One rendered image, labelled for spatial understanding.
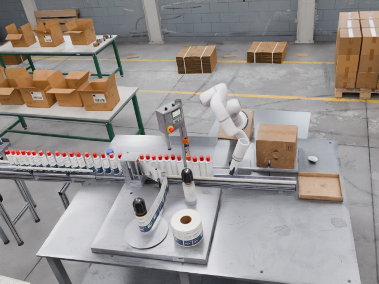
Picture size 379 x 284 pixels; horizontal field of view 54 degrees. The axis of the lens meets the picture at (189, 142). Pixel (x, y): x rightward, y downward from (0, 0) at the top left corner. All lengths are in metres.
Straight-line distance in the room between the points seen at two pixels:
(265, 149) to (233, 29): 5.38
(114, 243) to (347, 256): 1.49
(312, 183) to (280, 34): 5.34
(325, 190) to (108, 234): 1.60
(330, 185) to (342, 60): 2.95
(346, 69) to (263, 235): 3.59
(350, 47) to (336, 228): 3.37
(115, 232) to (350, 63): 4.09
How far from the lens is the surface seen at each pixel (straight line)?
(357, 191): 4.27
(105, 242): 2.71
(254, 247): 2.56
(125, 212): 2.86
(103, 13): 9.22
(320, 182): 3.03
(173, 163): 2.96
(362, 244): 3.78
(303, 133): 3.55
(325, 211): 2.81
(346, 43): 5.59
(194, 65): 6.85
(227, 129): 2.68
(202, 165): 2.91
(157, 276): 3.26
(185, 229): 2.43
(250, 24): 8.04
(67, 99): 4.77
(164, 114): 2.73
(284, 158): 3.03
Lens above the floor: 2.80
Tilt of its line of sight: 34 degrees down
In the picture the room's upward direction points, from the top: 9 degrees counter-clockwise
